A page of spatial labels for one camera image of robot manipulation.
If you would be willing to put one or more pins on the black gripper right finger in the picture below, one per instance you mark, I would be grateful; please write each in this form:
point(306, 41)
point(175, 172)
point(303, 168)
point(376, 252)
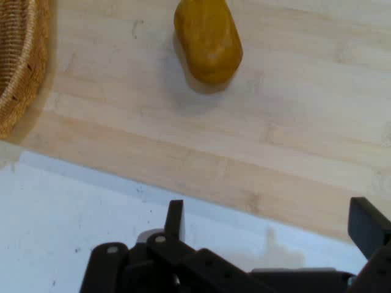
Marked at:
point(366, 226)

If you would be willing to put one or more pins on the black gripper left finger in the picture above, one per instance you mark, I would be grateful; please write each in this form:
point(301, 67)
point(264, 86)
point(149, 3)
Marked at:
point(171, 265)

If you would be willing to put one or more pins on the woven wicker basket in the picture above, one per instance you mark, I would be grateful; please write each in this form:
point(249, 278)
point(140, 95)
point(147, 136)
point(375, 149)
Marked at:
point(18, 70)

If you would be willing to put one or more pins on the yellow oval toy fruit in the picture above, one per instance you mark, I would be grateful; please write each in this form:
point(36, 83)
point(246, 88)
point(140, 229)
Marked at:
point(207, 42)

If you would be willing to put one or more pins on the bamboo cutting board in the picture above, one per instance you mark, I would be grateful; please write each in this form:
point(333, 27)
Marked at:
point(275, 122)

